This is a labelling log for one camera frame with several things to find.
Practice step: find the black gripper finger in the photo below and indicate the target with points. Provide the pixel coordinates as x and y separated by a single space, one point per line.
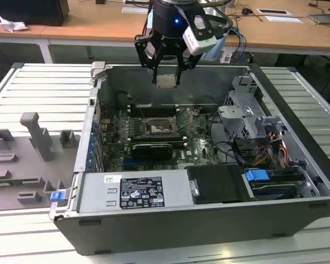
188 61
140 46

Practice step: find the black graphics card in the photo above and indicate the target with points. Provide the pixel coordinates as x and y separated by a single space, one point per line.
151 151

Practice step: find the blue expansion card clip row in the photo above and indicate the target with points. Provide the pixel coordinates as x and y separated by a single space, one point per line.
92 143

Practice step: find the wooden desk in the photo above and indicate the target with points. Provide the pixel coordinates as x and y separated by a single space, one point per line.
277 35
13 31

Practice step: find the black plastic shroud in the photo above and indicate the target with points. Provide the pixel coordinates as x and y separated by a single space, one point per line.
214 184

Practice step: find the black open PC case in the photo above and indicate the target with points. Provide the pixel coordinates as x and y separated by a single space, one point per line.
154 231

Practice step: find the round coin cell battery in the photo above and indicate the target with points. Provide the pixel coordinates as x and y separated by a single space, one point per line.
196 110

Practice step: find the crumpled white paper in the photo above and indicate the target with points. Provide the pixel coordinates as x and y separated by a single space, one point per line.
12 25

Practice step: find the black computer box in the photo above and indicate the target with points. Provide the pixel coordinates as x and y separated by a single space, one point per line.
30 11

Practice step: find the silver square CPU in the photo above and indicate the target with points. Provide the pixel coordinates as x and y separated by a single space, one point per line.
166 82

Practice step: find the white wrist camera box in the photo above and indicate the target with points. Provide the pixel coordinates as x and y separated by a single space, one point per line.
199 41

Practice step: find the green motherboard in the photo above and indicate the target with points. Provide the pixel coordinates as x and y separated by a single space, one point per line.
198 148

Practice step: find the silver power supply with label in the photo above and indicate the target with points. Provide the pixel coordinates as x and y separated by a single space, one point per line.
99 192

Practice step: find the hard disk in blue carrier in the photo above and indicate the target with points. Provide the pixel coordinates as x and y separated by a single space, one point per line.
255 175

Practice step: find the green RAM stick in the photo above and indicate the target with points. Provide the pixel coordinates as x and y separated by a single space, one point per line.
13 182

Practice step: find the black computer mouse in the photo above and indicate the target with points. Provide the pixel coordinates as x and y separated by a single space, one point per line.
247 11

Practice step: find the white paper sheet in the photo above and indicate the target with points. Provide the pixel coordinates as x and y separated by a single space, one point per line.
284 19

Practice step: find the grey metal drive cage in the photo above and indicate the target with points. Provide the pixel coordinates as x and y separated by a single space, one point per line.
244 121

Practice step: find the grey parts rack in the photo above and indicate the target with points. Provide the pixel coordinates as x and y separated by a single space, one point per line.
30 165

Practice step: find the blue case latch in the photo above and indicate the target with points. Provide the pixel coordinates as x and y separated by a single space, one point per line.
57 197

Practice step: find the white power adaptor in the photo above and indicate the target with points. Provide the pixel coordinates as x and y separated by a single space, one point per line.
226 57

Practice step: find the CPU socket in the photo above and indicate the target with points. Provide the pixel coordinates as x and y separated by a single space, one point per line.
158 127

